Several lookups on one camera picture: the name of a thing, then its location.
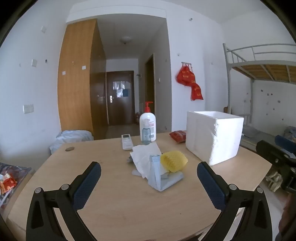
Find crumpled plastic bag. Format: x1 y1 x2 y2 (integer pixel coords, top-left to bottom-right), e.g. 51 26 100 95
0 162 31 204

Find small clear blue spray bottle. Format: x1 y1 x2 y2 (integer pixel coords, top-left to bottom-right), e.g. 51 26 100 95
142 119 151 145

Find red gift bag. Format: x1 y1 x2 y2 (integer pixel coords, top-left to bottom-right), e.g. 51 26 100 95
191 83 204 101
176 65 196 86

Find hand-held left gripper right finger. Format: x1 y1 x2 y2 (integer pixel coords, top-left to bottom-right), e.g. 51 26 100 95
197 161 273 241

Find white paper tissue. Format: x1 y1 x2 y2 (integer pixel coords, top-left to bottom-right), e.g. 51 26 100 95
129 142 168 180

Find red snack packet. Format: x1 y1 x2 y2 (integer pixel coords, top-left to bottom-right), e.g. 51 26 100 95
169 130 187 143

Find white pump bottle red top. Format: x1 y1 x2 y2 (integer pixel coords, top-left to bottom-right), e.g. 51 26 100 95
139 101 157 142

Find grey metal bunk bed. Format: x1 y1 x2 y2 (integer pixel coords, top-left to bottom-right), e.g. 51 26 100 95
222 43 296 153

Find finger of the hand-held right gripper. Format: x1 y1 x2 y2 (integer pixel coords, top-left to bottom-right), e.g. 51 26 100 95
256 140 296 173
275 135 296 149

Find wooden wardrobe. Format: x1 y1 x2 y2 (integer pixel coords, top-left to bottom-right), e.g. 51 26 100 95
57 19 107 141

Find dark brown entrance door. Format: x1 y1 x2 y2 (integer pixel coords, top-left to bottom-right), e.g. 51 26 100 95
106 71 135 126

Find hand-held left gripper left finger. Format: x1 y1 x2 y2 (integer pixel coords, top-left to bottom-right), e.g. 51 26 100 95
26 161 102 241

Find pale blue bedding bundle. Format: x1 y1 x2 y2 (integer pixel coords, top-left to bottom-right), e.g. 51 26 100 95
49 130 94 154

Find white air conditioner remote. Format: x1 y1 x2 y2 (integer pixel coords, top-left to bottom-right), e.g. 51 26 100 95
121 134 134 151

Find brown side door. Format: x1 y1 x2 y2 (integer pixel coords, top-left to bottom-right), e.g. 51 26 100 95
144 53 155 134

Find yellow foam fruit net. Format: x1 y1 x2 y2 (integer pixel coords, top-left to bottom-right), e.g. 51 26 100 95
160 150 188 173

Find white foam box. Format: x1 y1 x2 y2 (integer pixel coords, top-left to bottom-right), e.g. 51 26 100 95
186 111 245 166

